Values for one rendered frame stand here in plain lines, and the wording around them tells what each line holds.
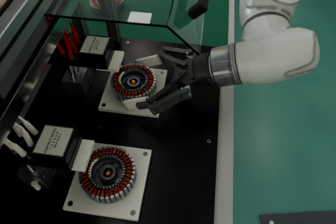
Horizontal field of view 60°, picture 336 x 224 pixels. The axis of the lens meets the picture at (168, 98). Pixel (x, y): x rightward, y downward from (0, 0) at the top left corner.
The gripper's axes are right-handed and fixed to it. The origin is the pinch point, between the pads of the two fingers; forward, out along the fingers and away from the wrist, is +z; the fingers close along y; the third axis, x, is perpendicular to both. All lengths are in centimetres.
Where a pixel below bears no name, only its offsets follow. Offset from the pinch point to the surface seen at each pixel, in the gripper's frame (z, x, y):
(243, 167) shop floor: -8, -91, 19
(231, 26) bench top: -20.3, -14.8, 32.6
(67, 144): 0.2, 12.7, -24.8
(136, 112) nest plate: -0.6, -2.7, -7.2
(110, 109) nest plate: 5.3, -0.1, -7.4
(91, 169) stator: 2.8, 2.3, -24.4
